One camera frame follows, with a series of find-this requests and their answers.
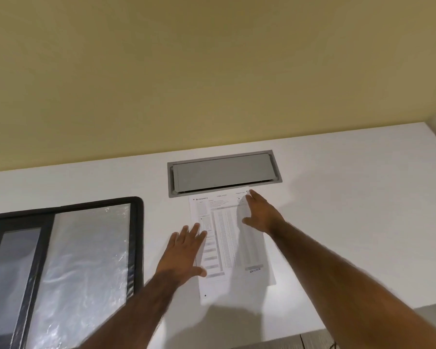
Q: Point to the person's right hand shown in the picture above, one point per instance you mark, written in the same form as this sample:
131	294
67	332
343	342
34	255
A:
263	216

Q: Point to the person's left hand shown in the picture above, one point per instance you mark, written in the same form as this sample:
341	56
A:
180	256

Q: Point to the person's left middle finger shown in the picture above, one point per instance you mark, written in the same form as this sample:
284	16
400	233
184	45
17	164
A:
193	234

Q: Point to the person's left thumb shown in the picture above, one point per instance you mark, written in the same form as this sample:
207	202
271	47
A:
200	271

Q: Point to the person's right thumb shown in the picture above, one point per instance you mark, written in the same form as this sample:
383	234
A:
248	220

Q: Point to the person's left little finger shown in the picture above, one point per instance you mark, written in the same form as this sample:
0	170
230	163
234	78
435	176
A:
174	240

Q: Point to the white printed paper sheet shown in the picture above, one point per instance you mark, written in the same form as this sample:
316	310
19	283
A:
229	243

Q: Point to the person's left forearm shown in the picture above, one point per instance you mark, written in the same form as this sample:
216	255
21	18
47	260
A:
130	316

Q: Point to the person's right forearm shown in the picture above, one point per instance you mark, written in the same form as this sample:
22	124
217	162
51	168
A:
341	287

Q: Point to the black folder with clear sleeves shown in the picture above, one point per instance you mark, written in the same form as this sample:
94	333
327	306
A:
76	272

